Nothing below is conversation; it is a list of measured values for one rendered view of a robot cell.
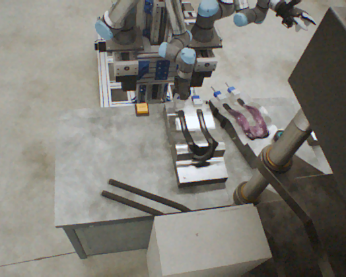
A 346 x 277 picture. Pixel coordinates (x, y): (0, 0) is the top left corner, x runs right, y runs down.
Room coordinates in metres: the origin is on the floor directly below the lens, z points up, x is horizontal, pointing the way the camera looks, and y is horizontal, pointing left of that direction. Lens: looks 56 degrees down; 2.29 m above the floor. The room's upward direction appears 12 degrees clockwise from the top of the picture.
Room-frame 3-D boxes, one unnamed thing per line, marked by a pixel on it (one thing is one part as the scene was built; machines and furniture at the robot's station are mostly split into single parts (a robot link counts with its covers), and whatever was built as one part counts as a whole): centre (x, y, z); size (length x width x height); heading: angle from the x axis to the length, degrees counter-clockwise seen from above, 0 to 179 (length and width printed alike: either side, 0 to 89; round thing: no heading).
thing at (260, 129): (1.21, -0.43, 0.90); 0.26 x 0.18 x 0.08; 37
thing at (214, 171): (1.01, -0.13, 0.87); 0.50 x 0.26 x 0.14; 20
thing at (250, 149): (1.21, -0.43, 0.86); 0.50 x 0.26 x 0.11; 37
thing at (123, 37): (1.53, 0.41, 1.09); 0.15 x 0.15 x 0.10
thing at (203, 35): (1.70, -0.05, 1.09); 0.15 x 0.15 x 0.10
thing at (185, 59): (1.23, 0.01, 1.21); 0.09 x 0.08 x 0.11; 70
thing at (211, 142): (1.03, -0.13, 0.92); 0.35 x 0.16 x 0.09; 20
